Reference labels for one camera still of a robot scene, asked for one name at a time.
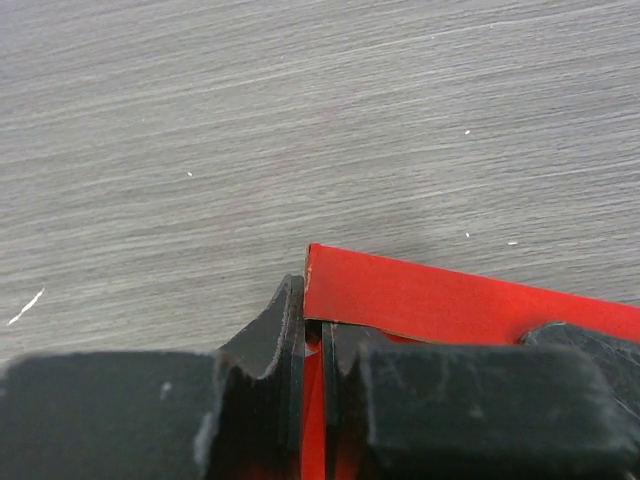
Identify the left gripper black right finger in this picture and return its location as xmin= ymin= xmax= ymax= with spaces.
xmin=321 ymin=322 xmax=639 ymax=479

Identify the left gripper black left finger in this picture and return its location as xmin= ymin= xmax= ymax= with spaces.
xmin=1 ymin=275 xmax=305 ymax=479

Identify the red paper box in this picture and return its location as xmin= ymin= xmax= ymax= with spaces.
xmin=299 ymin=242 xmax=640 ymax=480

